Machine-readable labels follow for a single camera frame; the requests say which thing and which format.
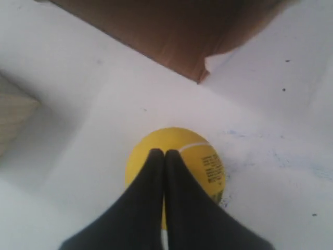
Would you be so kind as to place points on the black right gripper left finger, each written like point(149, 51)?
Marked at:
point(134, 220)

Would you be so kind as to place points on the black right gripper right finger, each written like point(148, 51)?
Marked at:
point(194, 220)

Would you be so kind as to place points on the yellow tennis ball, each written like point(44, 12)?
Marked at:
point(197, 153)

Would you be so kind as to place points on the light wooden cube block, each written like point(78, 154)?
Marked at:
point(16, 108)

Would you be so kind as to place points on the blue white cardboard box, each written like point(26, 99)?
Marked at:
point(179, 35)

